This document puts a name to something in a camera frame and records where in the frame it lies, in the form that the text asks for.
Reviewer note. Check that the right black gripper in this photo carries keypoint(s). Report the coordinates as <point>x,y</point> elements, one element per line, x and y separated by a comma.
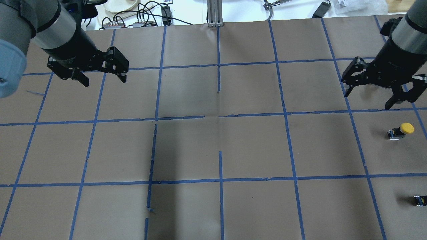
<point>390,55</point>

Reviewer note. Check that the aluminium frame post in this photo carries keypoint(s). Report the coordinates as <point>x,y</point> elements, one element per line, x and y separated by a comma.
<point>214,13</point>

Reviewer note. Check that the black power adapter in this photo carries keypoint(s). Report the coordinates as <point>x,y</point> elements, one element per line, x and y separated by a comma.
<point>322,9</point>

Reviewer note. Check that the yellow push button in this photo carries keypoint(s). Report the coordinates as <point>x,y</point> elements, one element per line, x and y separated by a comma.
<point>401,131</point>

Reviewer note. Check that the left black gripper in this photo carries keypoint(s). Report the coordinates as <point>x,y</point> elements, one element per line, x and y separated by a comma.
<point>74,46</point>

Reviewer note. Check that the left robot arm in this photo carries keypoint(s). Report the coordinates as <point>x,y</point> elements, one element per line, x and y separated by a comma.
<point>22,22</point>

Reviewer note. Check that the plastic bag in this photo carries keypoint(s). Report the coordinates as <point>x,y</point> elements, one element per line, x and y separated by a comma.
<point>360,7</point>

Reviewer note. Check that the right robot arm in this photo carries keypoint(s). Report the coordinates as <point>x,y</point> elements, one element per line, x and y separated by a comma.
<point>409,32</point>

